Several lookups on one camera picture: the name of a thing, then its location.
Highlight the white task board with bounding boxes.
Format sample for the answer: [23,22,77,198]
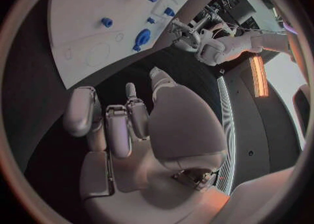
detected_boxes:
[47,0,208,89]

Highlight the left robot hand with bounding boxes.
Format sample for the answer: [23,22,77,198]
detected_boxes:
[168,20,201,52]

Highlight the cluttered equipment rack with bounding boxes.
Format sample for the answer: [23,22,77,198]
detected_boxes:
[191,0,261,31]

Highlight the blue gear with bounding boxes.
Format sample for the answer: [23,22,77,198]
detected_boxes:
[132,28,152,52]

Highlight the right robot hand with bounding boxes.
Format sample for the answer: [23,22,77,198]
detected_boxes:
[63,66,232,224]

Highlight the glowing light bar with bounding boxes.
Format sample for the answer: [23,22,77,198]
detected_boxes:
[249,55,270,98]

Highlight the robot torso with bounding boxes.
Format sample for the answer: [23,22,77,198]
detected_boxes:
[215,51,308,197]

